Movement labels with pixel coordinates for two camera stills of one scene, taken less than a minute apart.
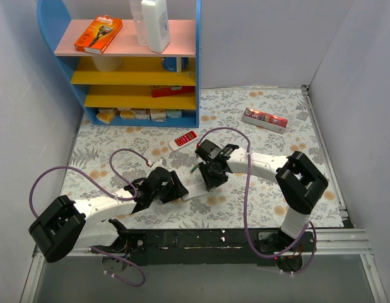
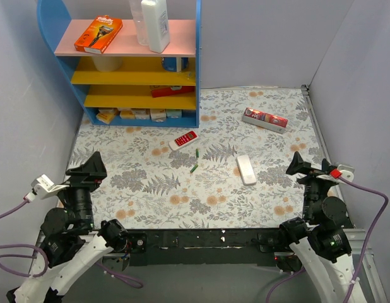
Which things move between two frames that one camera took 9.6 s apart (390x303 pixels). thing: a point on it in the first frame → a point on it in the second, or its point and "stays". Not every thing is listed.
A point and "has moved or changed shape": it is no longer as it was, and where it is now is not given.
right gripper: x=208 y=176 → x=313 y=179
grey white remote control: x=196 y=190 has moved or changed shape
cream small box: x=158 y=115 stays
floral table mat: x=276 y=121 stays
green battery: x=194 y=168 stays
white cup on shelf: x=108 y=63 stays
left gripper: x=177 y=187 → x=82 y=179
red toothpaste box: x=265 y=120 stays
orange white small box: x=127 y=113 stays
